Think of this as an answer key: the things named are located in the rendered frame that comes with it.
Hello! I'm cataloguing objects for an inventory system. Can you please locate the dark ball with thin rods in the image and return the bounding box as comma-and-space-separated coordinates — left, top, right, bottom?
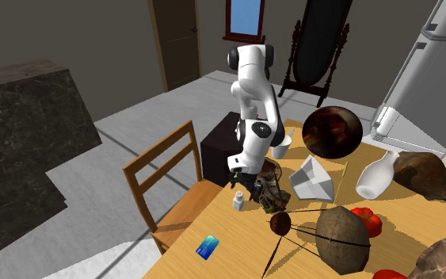
261, 208, 372, 279

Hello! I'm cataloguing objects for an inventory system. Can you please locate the red round fruit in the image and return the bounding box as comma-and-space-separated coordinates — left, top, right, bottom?
372, 269, 409, 279

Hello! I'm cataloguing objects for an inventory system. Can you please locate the brown door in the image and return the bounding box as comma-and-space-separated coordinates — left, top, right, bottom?
147, 0, 204, 93

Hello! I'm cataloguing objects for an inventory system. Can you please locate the red framed window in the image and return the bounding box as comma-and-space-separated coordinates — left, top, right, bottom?
222, 0, 267, 44

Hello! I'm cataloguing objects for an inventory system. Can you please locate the white vase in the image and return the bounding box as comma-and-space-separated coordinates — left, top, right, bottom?
355, 150, 401, 201

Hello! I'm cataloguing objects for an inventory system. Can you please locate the dark standing mirror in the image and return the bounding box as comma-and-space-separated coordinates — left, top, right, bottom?
277, 0, 354, 109

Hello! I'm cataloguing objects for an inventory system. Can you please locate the white cup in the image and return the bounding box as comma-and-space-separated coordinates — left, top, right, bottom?
271, 135, 293, 160

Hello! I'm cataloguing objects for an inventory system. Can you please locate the dark marble counter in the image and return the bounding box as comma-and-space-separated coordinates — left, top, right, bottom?
0, 58, 104, 266

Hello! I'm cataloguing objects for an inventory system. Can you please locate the brown rock-like lump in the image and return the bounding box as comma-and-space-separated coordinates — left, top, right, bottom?
392, 151, 446, 210

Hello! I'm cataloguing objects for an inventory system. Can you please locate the grey refrigerator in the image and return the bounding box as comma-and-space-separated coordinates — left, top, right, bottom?
369, 0, 446, 156

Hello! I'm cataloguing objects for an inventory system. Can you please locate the red tomato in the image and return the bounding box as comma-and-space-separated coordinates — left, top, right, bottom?
350, 207, 383, 239

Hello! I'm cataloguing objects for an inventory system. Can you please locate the wooden table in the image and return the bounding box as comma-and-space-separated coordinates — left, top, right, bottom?
142, 117, 446, 279

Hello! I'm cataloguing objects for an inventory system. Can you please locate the wooden chair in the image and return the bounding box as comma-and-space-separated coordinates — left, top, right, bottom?
122, 119, 224, 256

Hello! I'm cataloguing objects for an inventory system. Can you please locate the white angular box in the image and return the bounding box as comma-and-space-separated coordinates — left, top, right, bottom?
288, 155, 336, 203

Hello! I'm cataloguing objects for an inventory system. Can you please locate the blue card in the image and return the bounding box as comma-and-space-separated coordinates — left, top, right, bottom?
195, 234, 221, 262

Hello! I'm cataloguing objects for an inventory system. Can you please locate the brown gnarled wood figure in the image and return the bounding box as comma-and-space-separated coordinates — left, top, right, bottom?
253, 157, 292, 214

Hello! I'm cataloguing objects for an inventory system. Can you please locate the dark brown round bowl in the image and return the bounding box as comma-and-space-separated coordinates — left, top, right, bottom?
301, 105, 364, 160

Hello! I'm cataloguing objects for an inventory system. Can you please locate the brown marbled rock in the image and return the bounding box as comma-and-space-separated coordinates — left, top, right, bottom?
407, 235, 446, 279

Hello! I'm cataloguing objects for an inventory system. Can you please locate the small white shaker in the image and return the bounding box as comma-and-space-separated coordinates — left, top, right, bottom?
232, 190, 246, 212

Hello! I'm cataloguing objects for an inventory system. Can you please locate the dark robot stand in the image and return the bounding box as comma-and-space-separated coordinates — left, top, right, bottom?
200, 111, 247, 189

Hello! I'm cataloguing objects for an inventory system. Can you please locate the thin yellow stick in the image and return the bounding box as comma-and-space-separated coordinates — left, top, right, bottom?
334, 162, 349, 204

